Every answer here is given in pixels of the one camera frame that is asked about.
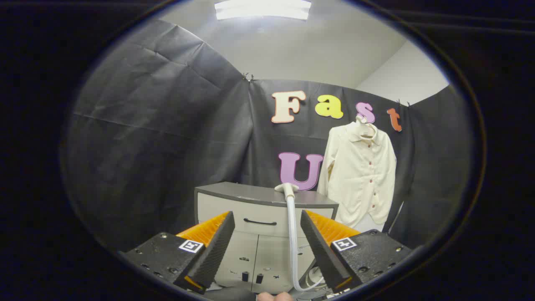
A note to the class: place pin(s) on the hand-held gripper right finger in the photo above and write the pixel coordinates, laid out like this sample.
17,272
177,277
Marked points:
322,251

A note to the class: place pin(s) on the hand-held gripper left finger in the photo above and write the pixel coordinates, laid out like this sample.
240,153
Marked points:
215,251

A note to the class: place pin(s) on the white garment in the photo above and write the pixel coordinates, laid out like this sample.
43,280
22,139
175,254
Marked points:
368,225

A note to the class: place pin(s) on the cream button shirt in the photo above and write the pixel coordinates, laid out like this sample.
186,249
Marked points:
359,175

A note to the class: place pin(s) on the grey cabinet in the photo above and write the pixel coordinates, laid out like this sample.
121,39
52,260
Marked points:
234,196

